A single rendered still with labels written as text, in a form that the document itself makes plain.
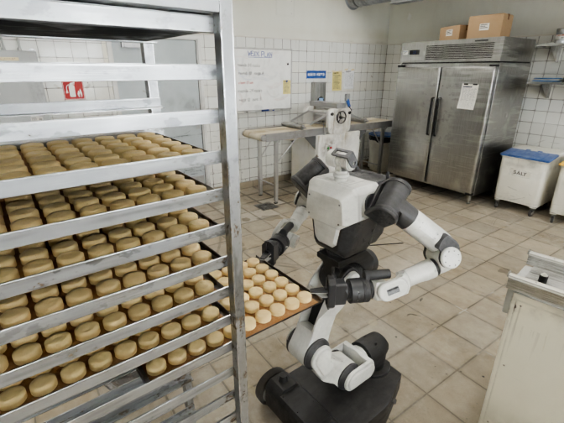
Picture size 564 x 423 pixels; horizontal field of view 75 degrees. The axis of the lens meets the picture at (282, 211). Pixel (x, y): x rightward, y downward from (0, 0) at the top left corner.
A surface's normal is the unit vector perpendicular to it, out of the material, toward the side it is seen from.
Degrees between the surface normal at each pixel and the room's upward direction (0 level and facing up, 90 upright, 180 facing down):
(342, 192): 45
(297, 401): 0
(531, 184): 92
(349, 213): 85
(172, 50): 90
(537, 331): 90
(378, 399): 0
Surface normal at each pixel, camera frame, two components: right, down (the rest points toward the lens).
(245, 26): 0.58, 0.29
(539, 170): -0.77, 0.26
